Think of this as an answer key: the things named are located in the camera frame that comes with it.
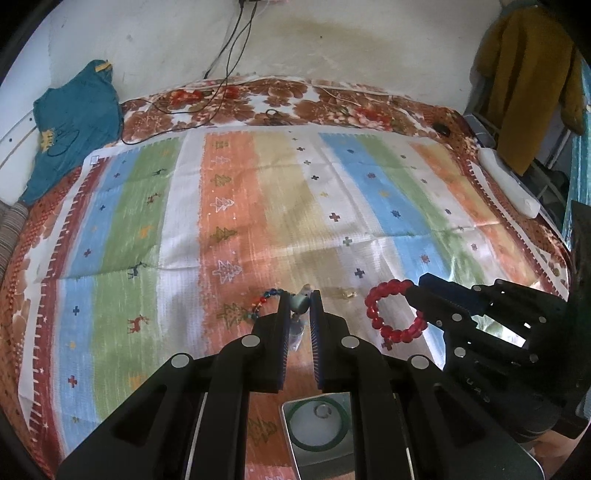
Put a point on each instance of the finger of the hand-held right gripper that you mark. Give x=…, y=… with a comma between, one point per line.
x=450, y=288
x=434, y=309

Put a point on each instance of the small black object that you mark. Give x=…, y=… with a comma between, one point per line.
x=442, y=129

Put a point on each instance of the silver metal tin box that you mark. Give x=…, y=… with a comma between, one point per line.
x=318, y=457

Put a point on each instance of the metal rack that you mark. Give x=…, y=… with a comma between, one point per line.
x=549, y=175

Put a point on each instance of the teal garment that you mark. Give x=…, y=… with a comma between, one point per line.
x=74, y=124

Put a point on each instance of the white bolster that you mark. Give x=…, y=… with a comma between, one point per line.
x=508, y=180

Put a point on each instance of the grey striped pillow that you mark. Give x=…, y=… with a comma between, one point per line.
x=10, y=230

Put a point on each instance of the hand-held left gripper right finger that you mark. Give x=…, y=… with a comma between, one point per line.
x=318, y=344

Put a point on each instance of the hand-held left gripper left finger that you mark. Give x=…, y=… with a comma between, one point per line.
x=284, y=344

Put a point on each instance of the white headboard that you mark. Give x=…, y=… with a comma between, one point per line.
x=18, y=138

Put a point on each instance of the mustard yellow garment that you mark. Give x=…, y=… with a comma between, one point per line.
x=526, y=83

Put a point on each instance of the striped pastel mat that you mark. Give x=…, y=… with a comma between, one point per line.
x=277, y=221

